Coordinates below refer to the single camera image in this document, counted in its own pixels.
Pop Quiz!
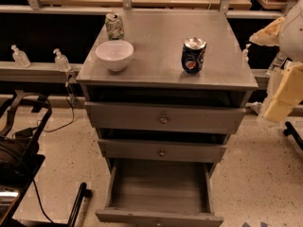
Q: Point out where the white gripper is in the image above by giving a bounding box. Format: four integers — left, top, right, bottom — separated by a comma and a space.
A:
249, 17, 303, 124

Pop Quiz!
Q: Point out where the grey bottom drawer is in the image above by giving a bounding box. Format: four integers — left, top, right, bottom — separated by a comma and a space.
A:
96, 159, 223, 227

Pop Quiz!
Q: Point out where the grey drawer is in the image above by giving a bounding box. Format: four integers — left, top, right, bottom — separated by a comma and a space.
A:
98, 138, 226, 163
84, 102, 245, 134
96, 159, 223, 227

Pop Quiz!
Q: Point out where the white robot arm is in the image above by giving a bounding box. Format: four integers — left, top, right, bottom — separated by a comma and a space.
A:
249, 0, 303, 122

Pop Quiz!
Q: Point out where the grey wooden drawer cabinet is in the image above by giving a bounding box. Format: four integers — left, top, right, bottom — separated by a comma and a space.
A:
76, 9, 259, 183

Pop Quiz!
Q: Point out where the grey top drawer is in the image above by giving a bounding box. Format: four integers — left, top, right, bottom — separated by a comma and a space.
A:
84, 102, 245, 134

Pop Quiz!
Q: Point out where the grey middle drawer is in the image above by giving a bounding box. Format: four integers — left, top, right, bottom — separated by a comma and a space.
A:
98, 138, 226, 163

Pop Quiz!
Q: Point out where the black chair leg bottom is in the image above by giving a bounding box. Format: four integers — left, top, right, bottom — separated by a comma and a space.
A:
67, 183, 92, 227

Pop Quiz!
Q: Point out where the clear plastic water bottle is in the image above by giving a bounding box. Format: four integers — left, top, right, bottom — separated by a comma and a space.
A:
266, 52, 287, 75

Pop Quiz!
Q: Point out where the small pump bottle right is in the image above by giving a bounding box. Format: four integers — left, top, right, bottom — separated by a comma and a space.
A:
242, 44, 251, 62

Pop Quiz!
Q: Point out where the grey box on floor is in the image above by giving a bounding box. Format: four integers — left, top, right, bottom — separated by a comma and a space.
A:
249, 101, 262, 114

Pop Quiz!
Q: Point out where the crushed blue pepsi can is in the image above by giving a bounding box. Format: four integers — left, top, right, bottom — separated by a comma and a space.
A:
181, 37, 206, 74

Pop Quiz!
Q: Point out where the black caster leg right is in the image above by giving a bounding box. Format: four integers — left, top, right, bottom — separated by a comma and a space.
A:
283, 122, 303, 150

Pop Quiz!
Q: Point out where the white ceramic bowl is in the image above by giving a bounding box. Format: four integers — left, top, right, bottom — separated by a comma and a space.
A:
95, 40, 134, 72

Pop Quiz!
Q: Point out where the crushed green soda can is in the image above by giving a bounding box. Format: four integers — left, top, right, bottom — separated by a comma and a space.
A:
105, 12, 124, 41

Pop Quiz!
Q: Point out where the clear pump bottle near cabinet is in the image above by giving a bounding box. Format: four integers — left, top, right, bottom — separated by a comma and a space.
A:
53, 48, 71, 72

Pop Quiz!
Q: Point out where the clear pump bottle far left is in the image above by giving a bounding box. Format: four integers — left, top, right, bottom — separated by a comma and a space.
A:
11, 44, 30, 67

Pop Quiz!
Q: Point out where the black cable on floor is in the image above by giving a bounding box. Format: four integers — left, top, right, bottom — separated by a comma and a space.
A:
32, 79, 79, 134

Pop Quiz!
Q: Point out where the black bag with straps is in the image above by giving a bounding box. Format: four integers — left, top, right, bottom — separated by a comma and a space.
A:
0, 90, 52, 185

